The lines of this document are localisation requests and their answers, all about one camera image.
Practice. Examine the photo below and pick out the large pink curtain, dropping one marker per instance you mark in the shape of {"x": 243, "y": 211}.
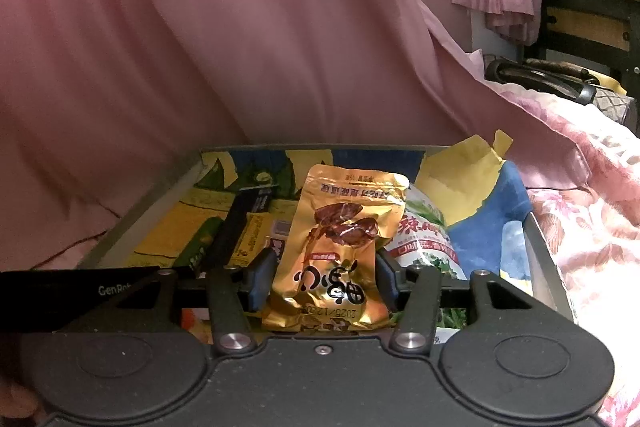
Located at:
{"x": 98, "y": 97}

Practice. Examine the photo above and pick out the pink floral blanket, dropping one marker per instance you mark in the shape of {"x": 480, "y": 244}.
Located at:
{"x": 590, "y": 186}

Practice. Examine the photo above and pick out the black yellow snack box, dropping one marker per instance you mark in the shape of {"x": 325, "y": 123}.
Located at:
{"x": 217, "y": 243}

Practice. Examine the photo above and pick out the colourful snack storage box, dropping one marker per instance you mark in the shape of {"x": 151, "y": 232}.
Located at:
{"x": 481, "y": 196}

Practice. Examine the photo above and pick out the black handbag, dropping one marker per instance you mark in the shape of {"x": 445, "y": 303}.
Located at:
{"x": 570, "y": 87}

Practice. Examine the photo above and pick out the white green snack packet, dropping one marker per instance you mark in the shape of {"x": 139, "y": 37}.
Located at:
{"x": 422, "y": 240}

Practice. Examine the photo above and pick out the gold foil snack packet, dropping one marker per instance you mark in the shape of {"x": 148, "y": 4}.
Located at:
{"x": 325, "y": 281}

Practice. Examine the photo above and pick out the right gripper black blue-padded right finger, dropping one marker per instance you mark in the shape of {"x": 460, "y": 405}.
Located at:
{"x": 416, "y": 295}

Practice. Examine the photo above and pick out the dark wooden desk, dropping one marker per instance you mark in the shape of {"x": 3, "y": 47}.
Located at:
{"x": 604, "y": 32}

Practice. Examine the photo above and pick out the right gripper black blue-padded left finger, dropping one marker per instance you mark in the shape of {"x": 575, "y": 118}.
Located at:
{"x": 234, "y": 293}

